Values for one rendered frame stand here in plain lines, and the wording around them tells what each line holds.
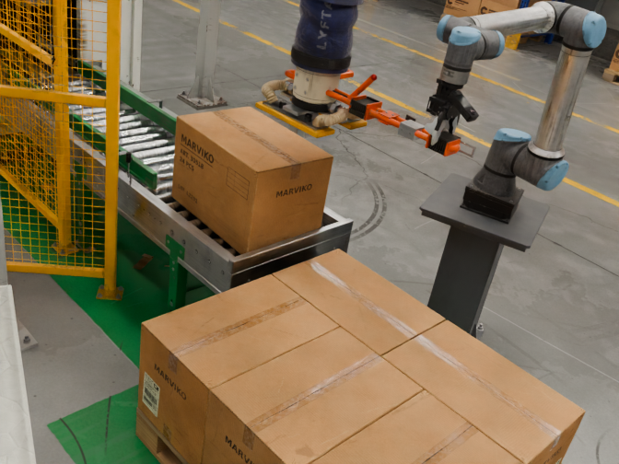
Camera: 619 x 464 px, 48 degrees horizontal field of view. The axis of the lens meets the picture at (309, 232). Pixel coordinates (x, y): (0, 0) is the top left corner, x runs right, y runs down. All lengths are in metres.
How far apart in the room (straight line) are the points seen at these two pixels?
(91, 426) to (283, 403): 0.93
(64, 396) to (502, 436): 1.70
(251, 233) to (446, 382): 0.96
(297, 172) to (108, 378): 1.17
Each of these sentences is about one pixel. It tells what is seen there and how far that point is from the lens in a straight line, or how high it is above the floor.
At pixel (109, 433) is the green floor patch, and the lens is 2.85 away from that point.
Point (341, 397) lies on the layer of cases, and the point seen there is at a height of 0.54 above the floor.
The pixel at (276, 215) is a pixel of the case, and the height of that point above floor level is 0.72.
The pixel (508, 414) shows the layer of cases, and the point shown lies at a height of 0.54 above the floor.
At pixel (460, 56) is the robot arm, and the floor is 1.56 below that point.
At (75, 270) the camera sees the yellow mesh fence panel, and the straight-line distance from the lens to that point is 3.47.
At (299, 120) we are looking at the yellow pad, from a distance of 2.61.
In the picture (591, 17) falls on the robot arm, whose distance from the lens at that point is 2.81.
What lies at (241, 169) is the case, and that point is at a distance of 2.74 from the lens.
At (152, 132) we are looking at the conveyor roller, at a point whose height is 0.53.
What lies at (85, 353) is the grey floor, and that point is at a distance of 3.20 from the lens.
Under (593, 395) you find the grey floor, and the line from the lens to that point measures 3.64.
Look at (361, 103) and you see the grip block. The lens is 2.49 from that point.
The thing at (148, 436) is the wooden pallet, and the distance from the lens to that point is 2.75.
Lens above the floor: 2.07
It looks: 29 degrees down
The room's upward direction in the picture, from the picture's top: 10 degrees clockwise
